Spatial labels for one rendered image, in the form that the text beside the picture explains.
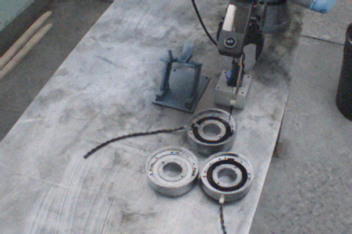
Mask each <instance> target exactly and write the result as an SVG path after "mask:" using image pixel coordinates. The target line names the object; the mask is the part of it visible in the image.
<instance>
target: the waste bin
mask: <svg viewBox="0 0 352 234"><path fill-rule="evenodd" d="M345 36H346V39H345V41H344V47H343V61H342V67H341V72H340V78H339V84H338V90H337V94H336V98H335V103H336V105H337V108H338V109H339V111H340V113H342V114H343V115H344V116H346V118H348V119H350V120H352V22H351V23H350V24H349V25H348V27H347V28H346V34H345Z"/></svg>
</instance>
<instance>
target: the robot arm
mask: <svg viewBox="0 0 352 234"><path fill-rule="evenodd" d="M288 1H290V2H293V3H295V4H297V5H300V6H302V7H304V8H307V9H310V11H312V10H313V11H315V12H317V13H321V14H324V13H327V12H328V11H330V10H331V9H332V7H333V6H334V5H335V3H336V2H337V0H229V4H228V7H226V9H225V10H226V13H225V14H224V15H223V17H222V19H223V20H224V22H221V21H219V25H218V31H217V35H216V39H217V42H218V43H217V49H218V53H219V54H221V55H222V56H223V58H224V60H225V62H226V63H227V65H228V67H229V69H230V71H232V66H233V64H234V63H235V61H234V58H240V57H241V56H242V55H243V52H244V55H245V58H244V69H243V72H244V74H245V75H246V74H247V73H248V72H250V71H251V69H252V68H253V67H254V65H255V62H256V61H257V60H258V57H259V55H260V53H261V52H262V49H263V46H264V44H265V42H264V36H263V33H267V34H271V33H280V32H282V31H285V30H286V29H288V28H289V26H290V23H291V18H292V15H291V11H290V8H289V5H288Z"/></svg>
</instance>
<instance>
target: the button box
mask: <svg viewBox="0 0 352 234"><path fill-rule="evenodd" d="M228 84H229V80H228V79H227V78H226V71H222V75H221V77H220V79H219V80H218V83H217V86H216V88H215V96H214V103H215V104H220V105H224V106H227V107H230V106H231V104H230V102H231V96H232V91H233V87H232V86H228ZM242 85H243V86H242V87H240V88H239V92H238V94H237V98H236V102H235V104H234V108H239V109H243V110H244V108H245V104H246V101H247V99H248V96H249V94H250V92H251V76H250V75H244V80H243V84H242Z"/></svg>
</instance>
